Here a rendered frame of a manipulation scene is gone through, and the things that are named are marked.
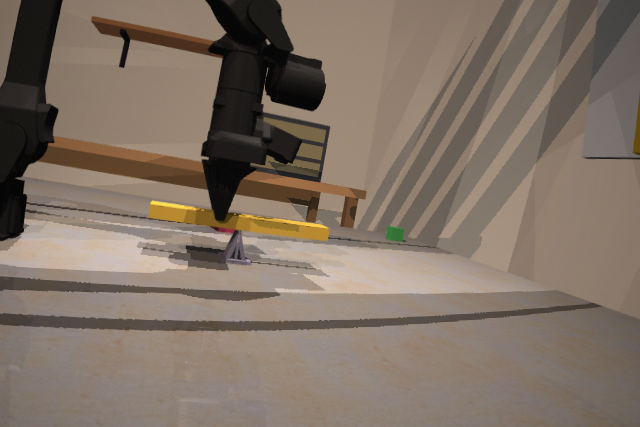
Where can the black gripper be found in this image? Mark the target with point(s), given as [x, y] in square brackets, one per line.
[230, 146]

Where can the yellow rectangular bar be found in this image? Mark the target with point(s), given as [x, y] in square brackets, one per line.
[241, 222]

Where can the small green block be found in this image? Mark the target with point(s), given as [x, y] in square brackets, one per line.
[394, 233]

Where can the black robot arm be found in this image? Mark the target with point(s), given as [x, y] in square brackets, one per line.
[27, 121]

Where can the red block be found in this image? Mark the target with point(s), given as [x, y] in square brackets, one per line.
[223, 229]

